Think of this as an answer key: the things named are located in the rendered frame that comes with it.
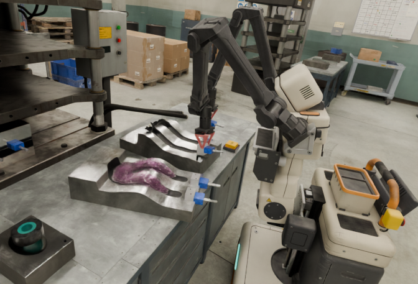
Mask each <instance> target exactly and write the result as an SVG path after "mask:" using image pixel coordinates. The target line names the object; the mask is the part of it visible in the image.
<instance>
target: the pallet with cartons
mask: <svg viewBox="0 0 418 284"><path fill-rule="evenodd" d="M189 61H190V50H189V49H188V48H187V42H185V41H181V40H174V39H168V38H165V43H164V74H166V79H169V80H173V78H174V77H173V76H176V77H180V76H182V75H181V74H182V73H183V74H186V75H187V74H188V68H189Z"/></svg>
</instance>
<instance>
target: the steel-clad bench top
mask: <svg viewBox="0 0 418 284"><path fill-rule="evenodd" d="M187 105H188V104H185V103H180V104H178V105H176V106H174V107H172V108H170V109H168V110H171V111H183V114H186V115H188V118H187V119H184V118H179V117H170V116H161V115H155V116H153V117H151V118H149V119H147V120H145V121H143V122H141V123H138V124H136V125H135V126H132V127H130V128H128V129H126V130H125V131H122V132H120V133H118V134H116V135H114V136H112V137H110V138H108V139H106V140H104V141H101V142H99V143H97V144H95V145H93V146H91V147H89V148H87V149H85V150H82V151H81V152H78V153H76V154H75V155H72V156H71V157H68V158H66V159H64V160H62V161H60V162H58V163H56V164H54V165H52V166H50V167H48V168H45V169H43V170H41V171H39V172H37V173H35V174H33V175H31V176H29V177H27V178H25V179H23V180H21V181H18V182H17V183H15V184H13V185H11V186H8V187H6V188H4V189H2V190H0V233H2V232H4V231H5V230H7V229H9V228H10V227H12V226H13V225H15V224H17V223H18V222H20V221H22V220H23V219H25V218H27V217H28V216H30V215H33V216H34V217H36V218H37V219H40V220H41V221H43V222H44V223H46V224H48V225H49V226H51V227H53V228H55V229H56V230H58V231H60V232H61V233H63V234H65V235H66V236H68V237H70V238H72V239H73V241H74V246H75V255H76V256H74V257H73V258H72V259H71V260H70V261H68V262H67V263H66V264H65V265H64V266H63V267H62V268H60V269H59V270H58V271H57V272H55V273H54V274H53V275H52V276H51V277H50V278H49V279H48V280H46V281H45V282H44V283H43V284H127V282H128V281H130V279H131V278H132V277H133V276H134V274H135V273H136V272H137V271H138V270H139V269H140V267H141V266H142V265H143V264H144V262H145V261H146V260H147V259H148V258H149V257H150V256H151V254H152V253H153V252H154V251H155V250H156V248H158V246H159V245H160V244H161V243H162V241H163V240H164V239H165V238H166V237H167V236H168V235H169V233H170V232H171V231H172V229H173V228H174V227H175V226H176V225H177V224H178V223H179V220H176V219H170V218H164V217H160V216H155V215H151V214H145V213H139V212H135V211H130V210H126V209H120V208H114V207H111V206H105V205H101V204H95V203H89V202H86V201H80V200H76V199H71V197H70V188H69V182H68V176H69V175H70V174H71V173H72V172H73V171H75V170H76V169H77V168H78V167H79V166H80V165H81V164H82V163H83V162H84V161H85V160H87V159H88V158H89V157H90V156H91V155H93V154H94V153H95V152H96V151H97V150H98V149H99V148H100V147H101V146H105V147H111V148H115V149H122V148H120V145H119V138H121V137H123V136H125V135H127V134H129V133H131V132H133V131H135V130H137V129H139V128H141V127H143V126H145V125H147V124H151V122H152V123H153V122H155V121H158V120H159V119H166V118H168V119H173V120H174V121H176V122H178V123H179V124H180V125H181V126H182V127H183V128H184V129H185V130H186V131H188V132H189V133H191V134H195V128H198V127H199V125H200V116H196V115H192V114H189V112H188V107H187ZM212 120H213V121H217V124H219V125H222V126H224V128H222V127H218V126H215V129H214V131H215V134H214V136H213V137H212V139H213V140H217V141H220V142H222V144H221V151H224V152H223V153H220V156H219V157H218V158H217V159H216V160H215V161H214V163H213V164H212V165H211V166H210V167H209V168H208V169H207V170H206V171H205V172H204V173H203V177H204V178H208V179H209V183H213V181H214V180H215V179H216V178H217V176H218V175H219V174H220V173H221V172H222V171H223V169H224V168H225V167H226V166H227V164H229V163H230V161H231V160H232V159H233V157H234V156H235V155H236V154H237V153H238V152H239V151H240V150H241V148H242V147H243V146H244V144H245V143H246V142H247V141H248V140H249V139H250V138H251V136H252V135H253V134H254V133H255V131H256V127H257V126H261V125H260V124H257V123H255V122H251V121H246V120H244V119H240V118H237V117H233V116H228V115H226V114H222V113H218V112H216V113H215V115H214V116H213V118H212ZM229 140H232V141H234V142H237V143H238V145H240V146H239V149H238V150H237V151H236V152H235V153H233V152H230V151H227V150H224V149H223V146H224V145H225V144H226V143H227V142H228V141H229ZM122 150H124V149H122Z"/></svg>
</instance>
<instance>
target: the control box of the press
mask: <svg viewBox="0 0 418 284"><path fill-rule="evenodd" d="M71 15H72V28H73V41H74V45H82V46H88V32H87V23H86V9H79V8H71ZM98 18H99V30H100V47H103V48H104V55H105V57H104V58H102V59H101V75H102V87H103V90H105V91H106V94H107V99H106V100H105V101H103V105H104V104H111V88H110V77H111V76H117V75H119V74H120V73H125V72H128V69H127V27H126V13H125V12H119V11H111V10H99V11H98ZM75 61H76V69H77V75H79V76H83V78H84V84H85V88H88V85H87V78H89V79H91V75H90V59H89V58H75ZM104 121H105V122H107V123H108V127H111V128H112V118H111V112H109V113H107V115H105V117H104Z"/></svg>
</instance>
